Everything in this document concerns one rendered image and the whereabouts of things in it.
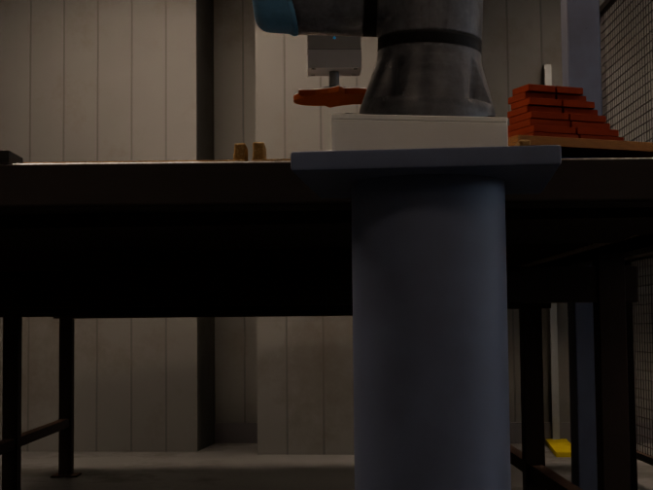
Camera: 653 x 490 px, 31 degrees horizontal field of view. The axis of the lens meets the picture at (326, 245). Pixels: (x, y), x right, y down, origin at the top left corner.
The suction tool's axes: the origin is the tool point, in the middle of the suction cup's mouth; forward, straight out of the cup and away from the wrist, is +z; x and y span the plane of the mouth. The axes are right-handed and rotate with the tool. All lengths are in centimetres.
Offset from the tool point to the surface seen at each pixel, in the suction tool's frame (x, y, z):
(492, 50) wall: -511, -114, -130
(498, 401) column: 61, -15, 44
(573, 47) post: -166, -79, -48
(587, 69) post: -166, -83, -42
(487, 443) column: 63, -13, 48
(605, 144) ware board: -35, -53, 2
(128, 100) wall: -489, 100, -96
